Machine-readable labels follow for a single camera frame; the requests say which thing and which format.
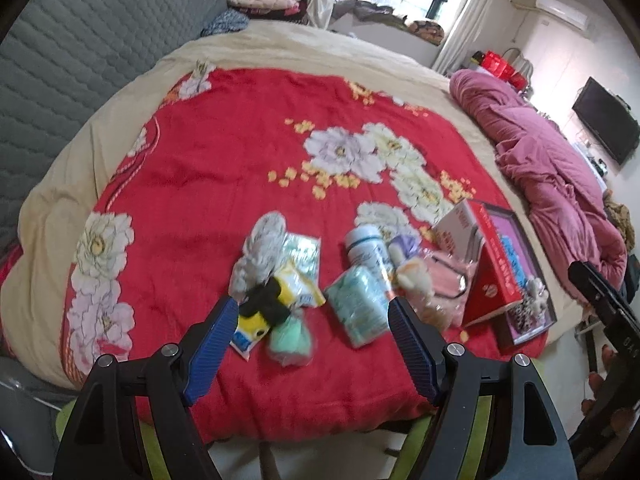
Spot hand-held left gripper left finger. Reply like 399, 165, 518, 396
59, 296, 240, 480

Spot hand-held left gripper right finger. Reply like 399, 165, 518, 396
387, 296, 578, 480

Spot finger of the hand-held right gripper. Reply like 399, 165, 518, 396
567, 260, 632, 322

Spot red white box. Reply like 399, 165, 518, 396
432, 199, 526, 328

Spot white floral scrunchie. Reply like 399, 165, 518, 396
229, 212, 288, 298

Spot person's right hand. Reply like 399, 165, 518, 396
580, 344, 638, 436

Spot small white plush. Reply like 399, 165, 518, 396
522, 277, 548, 313

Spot brown fuzzy cloth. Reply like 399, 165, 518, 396
602, 200, 636, 251

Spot green tissue pack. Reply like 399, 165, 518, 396
324, 265, 393, 350

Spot leopard print scrunchie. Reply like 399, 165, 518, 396
507, 292, 551, 343

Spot mint green scrunchie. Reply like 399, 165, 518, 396
266, 310, 318, 367

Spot blue hair accessory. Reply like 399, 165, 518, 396
500, 235, 528, 286

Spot pink face mask bag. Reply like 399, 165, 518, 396
425, 250, 481, 331

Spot yellow packet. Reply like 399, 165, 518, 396
231, 260, 326, 361

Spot purple wrapped item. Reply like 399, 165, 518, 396
387, 235, 418, 266

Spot white bottle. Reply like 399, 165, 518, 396
344, 225, 393, 291

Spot green white packet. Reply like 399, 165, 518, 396
280, 232, 322, 281

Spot lime green cloth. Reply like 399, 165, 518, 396
55, 360, 546, 480

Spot pink quilt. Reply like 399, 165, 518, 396
449, 69, 628, 306

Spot black television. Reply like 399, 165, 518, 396
572, 77, 640, 166

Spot red floral blanket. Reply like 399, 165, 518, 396
60, 67, 501, 443

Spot grey plastic chair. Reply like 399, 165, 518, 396
0, 355, 76, 413

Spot red gift boxes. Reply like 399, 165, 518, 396
482, 50, 526, 86

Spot white air conditioner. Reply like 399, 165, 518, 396
534, 0, 590, 31

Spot patterned cushion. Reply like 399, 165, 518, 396
405, 19, 446, 46

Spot beige bed sheet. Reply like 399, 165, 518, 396
0, 25, 586, 411

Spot grey quilted headboard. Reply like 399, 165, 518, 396
0, 0, 236, 256

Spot blue patterned cloth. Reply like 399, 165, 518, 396
201, 9, 250, 38

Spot pile of dark clothes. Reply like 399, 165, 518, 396
330, 0, 408, 31

